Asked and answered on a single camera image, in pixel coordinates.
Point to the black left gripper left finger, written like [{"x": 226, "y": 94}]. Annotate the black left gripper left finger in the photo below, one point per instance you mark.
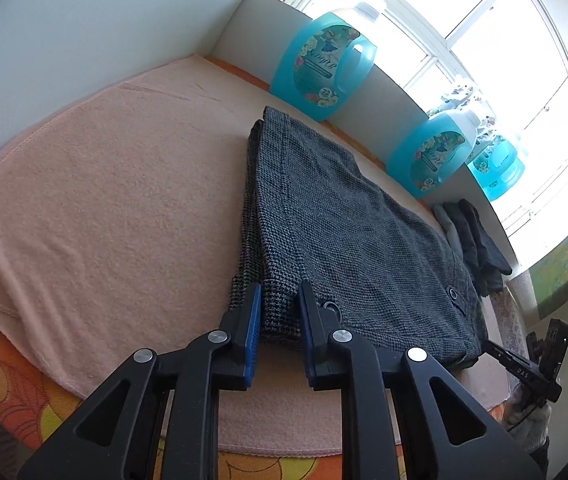
[{"x": 235, "y": 362}]

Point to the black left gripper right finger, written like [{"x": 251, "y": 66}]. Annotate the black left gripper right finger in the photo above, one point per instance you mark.
[{"x": 318, "y": 321}]

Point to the grey houndstooth pants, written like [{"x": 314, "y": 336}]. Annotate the grey houndstooth pants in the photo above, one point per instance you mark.
[{"x": 310, "y": 215}]

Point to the white gloved right hand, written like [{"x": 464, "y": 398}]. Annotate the white gloved right hand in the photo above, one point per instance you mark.
[{"x": 529, "y": 426}]

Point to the white lace cloth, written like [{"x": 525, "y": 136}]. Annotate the white lace cloth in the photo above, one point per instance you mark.
[{"x": 510, "y": 322}]

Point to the dark folded clothes pile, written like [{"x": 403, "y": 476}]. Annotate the dark folded clothes pile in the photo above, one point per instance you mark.
[{"x": 471, "y": 242}]

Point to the pink towel blanket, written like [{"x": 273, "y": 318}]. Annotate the pink towel blanket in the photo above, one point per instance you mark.
[{"x": 120, "y": 220}]

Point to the floral refill pouches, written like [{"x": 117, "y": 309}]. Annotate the floral refill pouches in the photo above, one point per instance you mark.
[{"x": 465, "y": 95}]

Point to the large blue detergent bottle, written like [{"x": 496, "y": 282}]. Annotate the large blue detergent bottle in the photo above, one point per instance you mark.
[{"x": 328, "y": 59}]

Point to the white window frame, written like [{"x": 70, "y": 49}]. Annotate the white window frame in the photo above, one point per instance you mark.
[{"x": 514, "y": 55}]

